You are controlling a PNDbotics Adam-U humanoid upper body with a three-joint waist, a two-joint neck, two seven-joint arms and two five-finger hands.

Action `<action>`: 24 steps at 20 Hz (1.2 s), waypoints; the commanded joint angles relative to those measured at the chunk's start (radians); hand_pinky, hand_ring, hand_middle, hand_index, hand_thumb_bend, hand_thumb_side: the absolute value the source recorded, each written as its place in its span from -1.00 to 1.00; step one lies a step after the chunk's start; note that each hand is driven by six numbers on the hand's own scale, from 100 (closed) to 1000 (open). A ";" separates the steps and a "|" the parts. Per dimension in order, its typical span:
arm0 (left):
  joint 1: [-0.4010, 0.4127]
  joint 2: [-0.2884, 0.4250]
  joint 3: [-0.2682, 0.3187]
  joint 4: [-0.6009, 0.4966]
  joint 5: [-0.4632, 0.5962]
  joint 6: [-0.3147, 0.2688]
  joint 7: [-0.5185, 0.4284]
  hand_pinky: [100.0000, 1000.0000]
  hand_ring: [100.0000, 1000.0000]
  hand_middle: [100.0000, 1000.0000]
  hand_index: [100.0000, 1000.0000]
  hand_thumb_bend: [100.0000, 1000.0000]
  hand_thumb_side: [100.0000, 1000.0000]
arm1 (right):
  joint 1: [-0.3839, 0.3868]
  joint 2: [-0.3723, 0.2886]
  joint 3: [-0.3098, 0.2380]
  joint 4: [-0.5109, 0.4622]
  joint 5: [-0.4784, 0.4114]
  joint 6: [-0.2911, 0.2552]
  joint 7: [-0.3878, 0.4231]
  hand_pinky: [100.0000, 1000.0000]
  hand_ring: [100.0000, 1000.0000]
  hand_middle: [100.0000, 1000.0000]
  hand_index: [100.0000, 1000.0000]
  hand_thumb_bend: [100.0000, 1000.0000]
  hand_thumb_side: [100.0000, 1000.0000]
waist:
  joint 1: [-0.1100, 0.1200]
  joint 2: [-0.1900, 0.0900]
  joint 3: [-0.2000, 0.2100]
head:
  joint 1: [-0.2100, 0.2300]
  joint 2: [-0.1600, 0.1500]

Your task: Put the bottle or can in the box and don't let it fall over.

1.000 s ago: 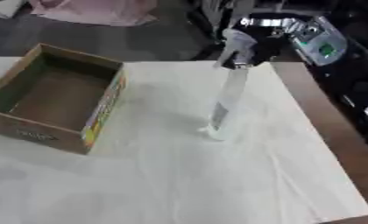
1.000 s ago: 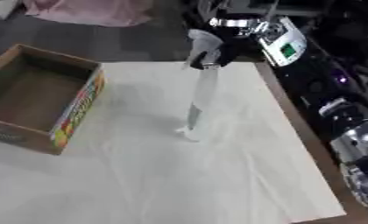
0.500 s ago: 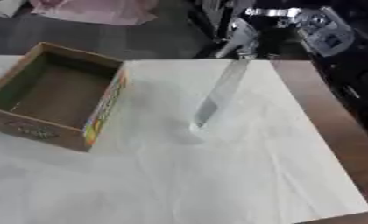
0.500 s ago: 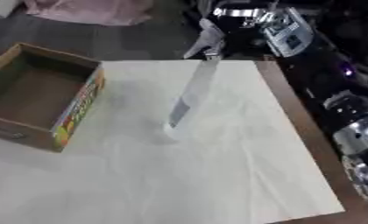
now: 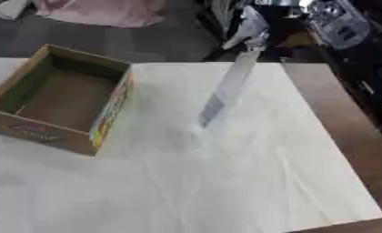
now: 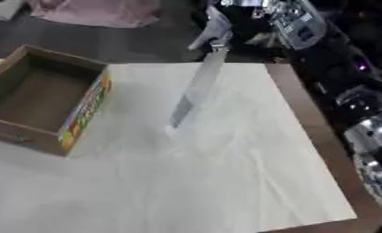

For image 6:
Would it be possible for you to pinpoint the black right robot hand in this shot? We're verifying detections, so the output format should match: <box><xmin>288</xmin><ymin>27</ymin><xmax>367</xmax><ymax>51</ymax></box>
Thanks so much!
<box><xmin>236</xmin><ymin>0</ymin><xmax>382</xmax><ymax>122</ymax></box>

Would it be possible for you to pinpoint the cardboard box with colourful print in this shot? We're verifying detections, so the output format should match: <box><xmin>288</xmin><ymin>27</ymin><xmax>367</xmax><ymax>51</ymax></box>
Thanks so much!
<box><xmin>0</xmin><ymin>44</ymin><xmax>116</xmax><ymax>157</ymax></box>

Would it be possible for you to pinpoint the pink fabric bundle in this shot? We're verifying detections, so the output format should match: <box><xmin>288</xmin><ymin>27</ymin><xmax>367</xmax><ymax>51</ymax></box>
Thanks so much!
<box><xmin>26</xmin><ymin>0</ymin><xmax>165</xmax><ymax>29</ymax></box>

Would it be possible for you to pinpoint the white fabric item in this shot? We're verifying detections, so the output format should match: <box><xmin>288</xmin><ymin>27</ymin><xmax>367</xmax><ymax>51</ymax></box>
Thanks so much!
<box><xmin>0</xmin><ymin>0</ymin><xmax>27</xmax><ymax>22</ymax></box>

